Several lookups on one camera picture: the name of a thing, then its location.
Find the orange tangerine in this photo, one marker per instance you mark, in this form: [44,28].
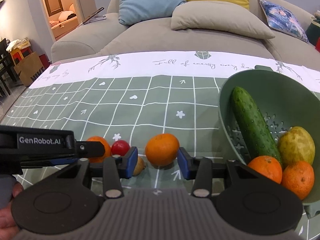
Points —
[299,178]
[267,166]
[106,147]
[161,150]

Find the dark green bag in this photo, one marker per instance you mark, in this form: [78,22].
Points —
[313,32]

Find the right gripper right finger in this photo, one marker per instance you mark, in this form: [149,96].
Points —
[238,179]

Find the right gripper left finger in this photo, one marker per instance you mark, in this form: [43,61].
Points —
[76,178]

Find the green grid tablecloth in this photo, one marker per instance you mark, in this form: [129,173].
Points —
[133,109]

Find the brown kiwi fruit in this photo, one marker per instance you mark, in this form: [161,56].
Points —
[140,165]

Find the green colander bowl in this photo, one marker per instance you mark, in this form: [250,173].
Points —
[284,103]

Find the dark wooden chair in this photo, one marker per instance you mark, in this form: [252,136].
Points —
[6,64]

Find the green cucumber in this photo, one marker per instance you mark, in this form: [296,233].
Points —
[253,127]

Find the beige sofa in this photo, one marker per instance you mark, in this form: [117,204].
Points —
[108,37]

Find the beige cushion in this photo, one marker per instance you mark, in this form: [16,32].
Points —
[222,16]

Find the blue patterned cushion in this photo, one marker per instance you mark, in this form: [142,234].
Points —
[282,20]

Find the tablet on sofa arm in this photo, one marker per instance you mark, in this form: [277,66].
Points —
[94,17]

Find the brown paper bag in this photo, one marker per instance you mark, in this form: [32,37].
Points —
[29,69]

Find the red tomato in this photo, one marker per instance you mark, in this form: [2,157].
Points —
[120,147]

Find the person's left hand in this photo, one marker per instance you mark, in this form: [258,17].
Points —
[8,226]

